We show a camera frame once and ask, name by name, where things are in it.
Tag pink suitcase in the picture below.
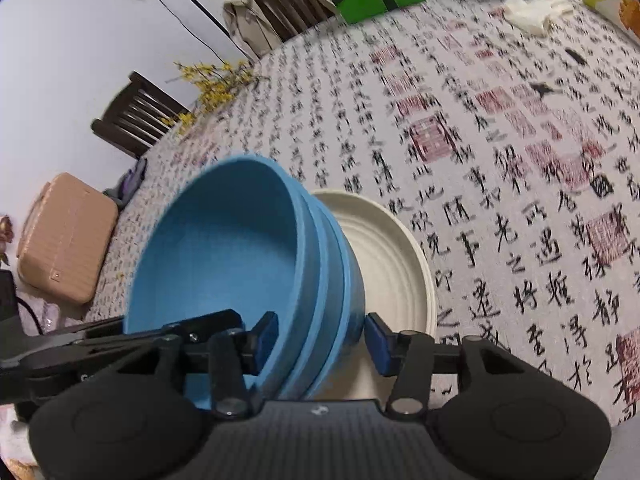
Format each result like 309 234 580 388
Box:
16 172 120 304

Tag studio floor lamp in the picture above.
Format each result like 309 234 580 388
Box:
102 0 256 61

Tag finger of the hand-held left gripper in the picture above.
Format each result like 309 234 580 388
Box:
75 309 247 348
62 316 127 341

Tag grey purple cloth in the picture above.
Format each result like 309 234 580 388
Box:
102 157 148 211

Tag cream plate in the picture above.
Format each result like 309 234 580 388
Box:
310 189 437 401

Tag blue bowl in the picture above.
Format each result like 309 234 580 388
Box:
300 192 368 401
270 160 347 403
124 155 307 411

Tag dark wooden chair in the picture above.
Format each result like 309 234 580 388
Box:
91 71 193 160
252 0 336 43

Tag yellow flower branch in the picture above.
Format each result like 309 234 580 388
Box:
162 59 261 136

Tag dried pink flowers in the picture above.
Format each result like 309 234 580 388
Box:
0 215 13 266

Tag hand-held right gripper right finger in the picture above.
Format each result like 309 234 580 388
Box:
366 312 523 420

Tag calligraphy printed tablecloth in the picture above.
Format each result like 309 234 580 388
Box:
82 0 640 428

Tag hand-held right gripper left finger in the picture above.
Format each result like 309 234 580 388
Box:
117 311 279 420

